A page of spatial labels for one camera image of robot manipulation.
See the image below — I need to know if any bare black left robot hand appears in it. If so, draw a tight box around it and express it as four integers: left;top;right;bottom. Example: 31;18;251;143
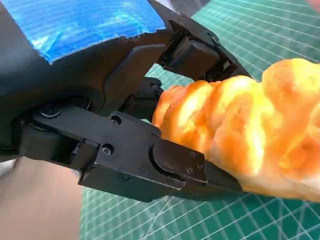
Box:
0;0;258;203

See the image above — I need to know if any long braided toy bread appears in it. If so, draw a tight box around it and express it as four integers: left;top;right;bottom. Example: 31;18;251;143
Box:
151;58;320;203

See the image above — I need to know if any white cabinet with mesh front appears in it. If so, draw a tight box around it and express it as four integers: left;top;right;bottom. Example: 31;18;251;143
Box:
167;0;210;13

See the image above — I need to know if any green cutting mat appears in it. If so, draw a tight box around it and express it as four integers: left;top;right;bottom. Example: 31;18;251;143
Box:
79;0;320;240

